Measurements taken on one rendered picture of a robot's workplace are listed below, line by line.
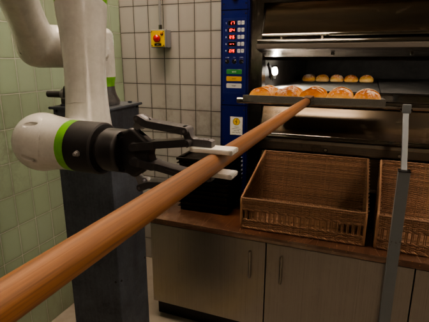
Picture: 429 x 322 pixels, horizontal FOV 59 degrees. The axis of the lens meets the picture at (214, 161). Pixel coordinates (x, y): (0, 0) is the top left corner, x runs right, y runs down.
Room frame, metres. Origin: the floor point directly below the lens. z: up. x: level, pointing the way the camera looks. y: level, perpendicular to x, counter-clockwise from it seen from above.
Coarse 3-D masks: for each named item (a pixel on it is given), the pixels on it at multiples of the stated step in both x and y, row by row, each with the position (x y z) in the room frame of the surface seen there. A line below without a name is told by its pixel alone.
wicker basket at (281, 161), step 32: (288, 160) 2.04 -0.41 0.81; (320, 160) 1.98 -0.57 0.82; (352, 160) 1.93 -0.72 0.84; (256, 192) 1.91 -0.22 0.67; (320, 192) 1.93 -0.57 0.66; (352, 192) 1.88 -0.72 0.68; (256, 224) 1.63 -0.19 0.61; (288, 224) 1.58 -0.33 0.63; (320, 224) 1.54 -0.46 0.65; (352, 224) 1.49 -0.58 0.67
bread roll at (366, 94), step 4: (360, 92) 1.47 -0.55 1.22; (364, 92) 1.46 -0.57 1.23; (368, 92) 1.46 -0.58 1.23; (372, 92) 1.45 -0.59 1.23; (356, 96) 1.47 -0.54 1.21; (360, 96) 1.46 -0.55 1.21; (364, 96) 1.45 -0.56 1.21; (368, 96) 1.45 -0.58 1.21; (372, 96) 1.44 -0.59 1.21; (376, 96) 1.44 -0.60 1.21
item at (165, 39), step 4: (152, 32) 2.31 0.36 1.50; (156, 32) 2.30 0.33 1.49; (160, 32) 2.29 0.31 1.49; (164, 32) 2.28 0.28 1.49; (168, 32) 2.31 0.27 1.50; (152, 36) 2.31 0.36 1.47; (160, 36) 2.29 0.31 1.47; (164, 36) 2.28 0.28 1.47; (168, 36) 2.31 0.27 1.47; (152, 40) 2.31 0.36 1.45; (160, 40) 2.29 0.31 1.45; (164, 40) 2.28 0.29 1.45; (168, 40) 2.31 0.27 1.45; (152, 44) 2.31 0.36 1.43; (156, 44) 2.30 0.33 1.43; (160, 44) 2.29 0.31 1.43; (164, 44) 2.28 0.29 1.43; (168, 44) 2.31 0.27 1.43
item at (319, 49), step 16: (256, 48) 2.00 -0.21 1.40; (272, 48) 1.97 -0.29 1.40; (288, 48) 1.94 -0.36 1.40; (304, 48) 1.92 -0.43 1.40; (320, 48) 1.89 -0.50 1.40; (336, 48) 1.86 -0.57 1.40; (352, 48) 1.84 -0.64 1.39; (368, 48) 1.82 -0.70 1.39; (384, 48) 1.79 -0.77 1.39; (400, 48) 1.77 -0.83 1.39; (416, 48) 1.75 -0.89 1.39
